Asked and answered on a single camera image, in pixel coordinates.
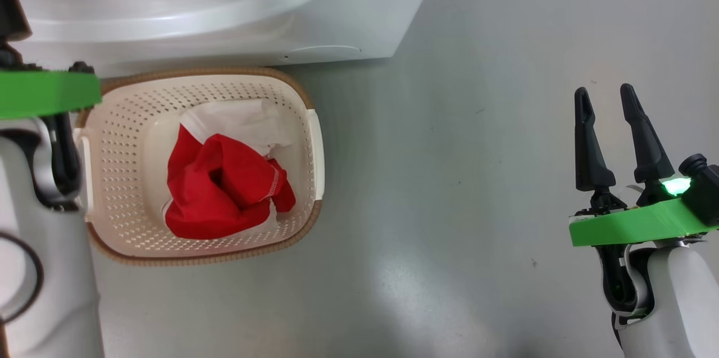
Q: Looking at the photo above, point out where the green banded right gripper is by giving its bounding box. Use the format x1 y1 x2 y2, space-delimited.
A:
569 83 719 248

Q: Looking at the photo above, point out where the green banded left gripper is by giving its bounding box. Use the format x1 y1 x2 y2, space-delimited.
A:
0 0 103 120

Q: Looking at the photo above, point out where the white garment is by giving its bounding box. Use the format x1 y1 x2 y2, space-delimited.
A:
162 98 294 235

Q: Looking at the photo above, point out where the red garment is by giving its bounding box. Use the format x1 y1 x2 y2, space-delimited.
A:
162 124 297 241

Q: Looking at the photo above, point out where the cream perforated laundry basket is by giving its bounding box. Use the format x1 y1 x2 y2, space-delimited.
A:
73 67 326 268

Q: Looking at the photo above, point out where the white washing machine body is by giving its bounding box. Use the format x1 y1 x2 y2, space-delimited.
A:
10 0 448 79

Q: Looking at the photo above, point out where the round filter cover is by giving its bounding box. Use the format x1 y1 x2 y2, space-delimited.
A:
280 44 363 61

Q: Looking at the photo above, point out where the thin black cable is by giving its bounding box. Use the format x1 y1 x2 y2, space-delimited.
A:
0 232 45 326

